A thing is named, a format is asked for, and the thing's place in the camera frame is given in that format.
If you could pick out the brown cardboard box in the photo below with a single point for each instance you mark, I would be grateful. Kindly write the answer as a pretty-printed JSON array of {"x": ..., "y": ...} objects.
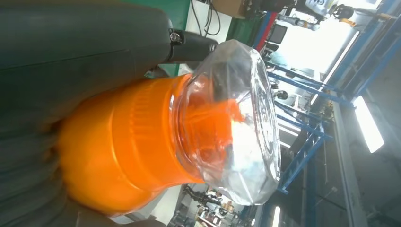
[{"x": 230, "y": 7}]

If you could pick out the blue steel frame structure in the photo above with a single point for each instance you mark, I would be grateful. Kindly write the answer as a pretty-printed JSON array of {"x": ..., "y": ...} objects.
[{"x": 300, "y": 153}]

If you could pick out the background humanoid robot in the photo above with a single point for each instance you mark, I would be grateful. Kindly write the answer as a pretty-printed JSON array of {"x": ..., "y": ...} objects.
[{"x": 319, "y": 6}]

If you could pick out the blue metal rack frame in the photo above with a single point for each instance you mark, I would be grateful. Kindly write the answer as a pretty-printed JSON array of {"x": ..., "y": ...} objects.
[{"x": 266, "y": 28}]

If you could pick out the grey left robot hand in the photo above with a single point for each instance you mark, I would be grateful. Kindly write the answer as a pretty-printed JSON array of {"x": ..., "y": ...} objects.
[{"x": 78, "y": 47}]

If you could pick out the ceiling light panel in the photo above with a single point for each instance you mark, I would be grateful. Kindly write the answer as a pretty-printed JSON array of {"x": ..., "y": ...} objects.
[
  {"x": 368, "y": 125},
  {"x": 276, "y": 217}
]

